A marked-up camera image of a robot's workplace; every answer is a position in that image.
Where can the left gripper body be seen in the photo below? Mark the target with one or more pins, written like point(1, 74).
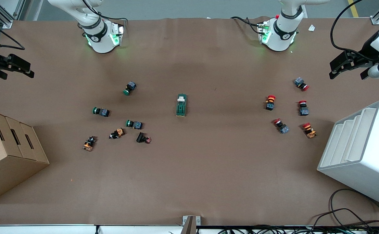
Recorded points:
point(366, 49)

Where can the green load switch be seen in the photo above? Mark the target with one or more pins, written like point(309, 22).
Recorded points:
point(182, 105)

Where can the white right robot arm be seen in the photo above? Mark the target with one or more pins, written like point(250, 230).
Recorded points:
point(100, 39)

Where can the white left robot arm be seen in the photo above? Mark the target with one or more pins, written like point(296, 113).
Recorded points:
point(282, 35)

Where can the small white paper scrap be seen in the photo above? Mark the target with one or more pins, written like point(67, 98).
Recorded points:
point(311, 28)

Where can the red button orange block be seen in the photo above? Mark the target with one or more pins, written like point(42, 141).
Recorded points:
point(309, 130)

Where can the red emergency stop button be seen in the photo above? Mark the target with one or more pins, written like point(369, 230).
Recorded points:
point(270, 102)

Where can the brown cardboard box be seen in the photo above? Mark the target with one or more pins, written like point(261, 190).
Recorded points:
point(4, 156)

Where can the white stepped storage bin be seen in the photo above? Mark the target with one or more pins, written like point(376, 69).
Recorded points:
point(364, 162)

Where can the brown paper table cover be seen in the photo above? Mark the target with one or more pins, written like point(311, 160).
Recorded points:
point(208, 169)

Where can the red push button switch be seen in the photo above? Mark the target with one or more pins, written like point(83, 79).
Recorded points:
point(303, 109)
point(301, 83)
point(281, 126)

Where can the green push button switch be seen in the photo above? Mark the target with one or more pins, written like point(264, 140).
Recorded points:
point(130, 88)
point(101, 111)
point(134, 124)

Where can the black orange selector switch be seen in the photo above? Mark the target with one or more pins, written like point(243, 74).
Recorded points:
point(117, 133)
point(89, 143)

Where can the black switch with red block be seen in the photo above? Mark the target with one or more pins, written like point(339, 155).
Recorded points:
point(142, 137)

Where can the white table edge rail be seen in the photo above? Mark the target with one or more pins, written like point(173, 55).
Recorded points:
point(46, 229)

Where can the metal table edge bracket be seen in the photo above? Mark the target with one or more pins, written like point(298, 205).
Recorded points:
point(191, 222)

